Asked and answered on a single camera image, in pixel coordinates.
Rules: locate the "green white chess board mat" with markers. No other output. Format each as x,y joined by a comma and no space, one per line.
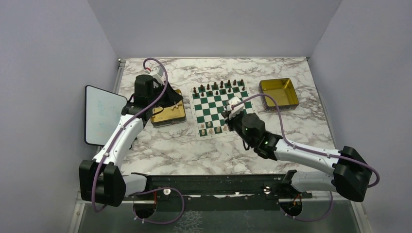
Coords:
209,108

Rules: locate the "empty gold tin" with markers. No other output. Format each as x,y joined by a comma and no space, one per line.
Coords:
282,91

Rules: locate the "gold tin with white pieces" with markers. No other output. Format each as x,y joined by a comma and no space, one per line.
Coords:
169,115

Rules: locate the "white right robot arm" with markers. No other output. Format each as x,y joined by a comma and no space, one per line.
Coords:
342,171

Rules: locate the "small whiteboard with black frame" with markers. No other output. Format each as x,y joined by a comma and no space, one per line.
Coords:
102,114

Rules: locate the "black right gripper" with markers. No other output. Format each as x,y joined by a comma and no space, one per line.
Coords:
229,121

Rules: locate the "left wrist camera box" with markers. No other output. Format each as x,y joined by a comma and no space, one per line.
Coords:
157,74

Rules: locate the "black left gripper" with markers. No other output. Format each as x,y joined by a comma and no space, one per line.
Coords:
172,96

